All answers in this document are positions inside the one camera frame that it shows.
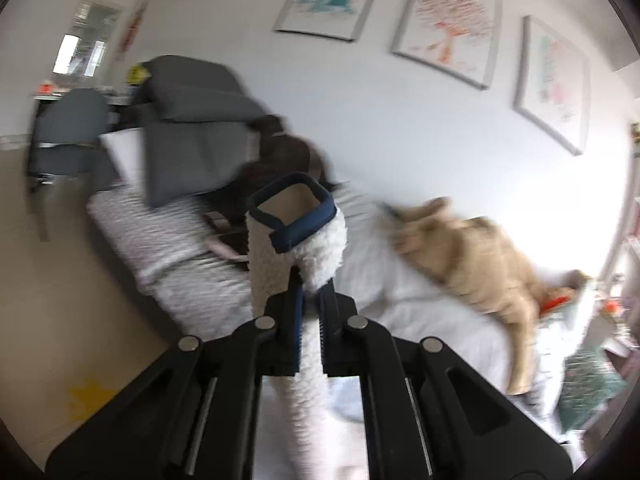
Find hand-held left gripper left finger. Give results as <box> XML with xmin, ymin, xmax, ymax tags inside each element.
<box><xmin>46</xmin><ymin>284</ymin><xmax>305</xmax><ymax>480</ymax></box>

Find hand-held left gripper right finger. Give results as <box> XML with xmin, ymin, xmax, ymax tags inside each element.
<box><xmin>318</xmin><ymin>279</ymin><xmax>573</xmax><ymax>480</ymax></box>

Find bed with grey checked sheet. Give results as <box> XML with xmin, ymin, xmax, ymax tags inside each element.
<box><xmin>85</xmin><ymin>180</ymin><xmax>593</xmax><ymax>461</ymax></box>

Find tan fleece blanket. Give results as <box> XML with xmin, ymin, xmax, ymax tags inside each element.
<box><xmin>392</xmin><ymin>196</ymin><xmax>591</xmax><ymax>396</ymax></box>

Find dark brown cloth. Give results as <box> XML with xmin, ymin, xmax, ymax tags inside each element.
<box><xmin>200</xmin><ymin>114</ymin><xmax>337</xmax><ymax>256</ymax></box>

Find dark grey cushion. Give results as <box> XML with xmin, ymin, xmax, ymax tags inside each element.
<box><xmin>141</xmin><ymin>119</ymin><xmax>262</xmax><ymax>209</ymax></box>
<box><xmin>141</xmin><ymin>55</ymin><xmax>267</xmax><ymax>124</ymax></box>

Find plain white pillow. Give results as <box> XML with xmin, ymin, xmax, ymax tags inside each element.
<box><xmin>98</xmin><ymin>127</ymin><xmax>151</xmax><ymax>187</ymax></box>

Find green pillow with branch pattern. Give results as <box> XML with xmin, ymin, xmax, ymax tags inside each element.
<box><xmin>556</xmin><ymin>349</ymin><xmax>629</xmax><ymax>434</ymax></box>

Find desk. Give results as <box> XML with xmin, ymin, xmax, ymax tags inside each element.
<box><xmin>32</xmin><ymin>85</ymin><xmax>138</xmax><ymax>111</ymax></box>

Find grey chair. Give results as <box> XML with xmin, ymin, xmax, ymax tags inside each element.
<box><xmin>26</xmin><ymin>88</ymin><xmax>119</xmax><ymax>242</ymax></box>

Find framed picture with red tree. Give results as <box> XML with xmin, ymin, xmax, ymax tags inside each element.
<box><xmin>391</xmin><ymin>0</ymin><xmax>503</xmax><ymax>91</ymax></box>

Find framed picture with pastel drawing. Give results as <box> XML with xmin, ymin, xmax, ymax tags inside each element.
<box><xmin>513</xmin><ymin>14</ymin><xmax>592</xmax><ymax>156</ymax></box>

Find red wall ornament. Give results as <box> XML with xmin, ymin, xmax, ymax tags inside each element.
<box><xmin>119</xmin><ymin>1</ymin><xmax>150</xmax><ymax>61</ymax></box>

